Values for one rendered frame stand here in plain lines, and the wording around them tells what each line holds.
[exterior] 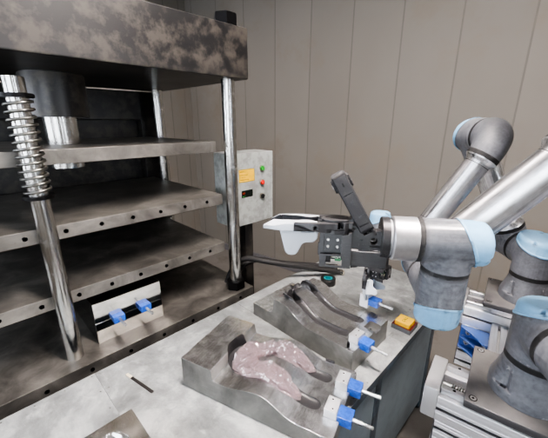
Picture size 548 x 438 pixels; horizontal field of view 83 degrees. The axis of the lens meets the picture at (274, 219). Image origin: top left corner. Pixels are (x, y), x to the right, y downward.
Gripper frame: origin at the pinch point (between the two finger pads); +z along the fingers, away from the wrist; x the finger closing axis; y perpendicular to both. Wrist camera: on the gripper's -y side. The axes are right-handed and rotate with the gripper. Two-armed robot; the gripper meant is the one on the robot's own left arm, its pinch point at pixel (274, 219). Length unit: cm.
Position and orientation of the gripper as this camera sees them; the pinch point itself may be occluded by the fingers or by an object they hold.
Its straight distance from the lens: 57.0
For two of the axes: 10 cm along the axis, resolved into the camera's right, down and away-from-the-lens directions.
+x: 1.9, -1.6, 9.7
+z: -9.8, -0.6, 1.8
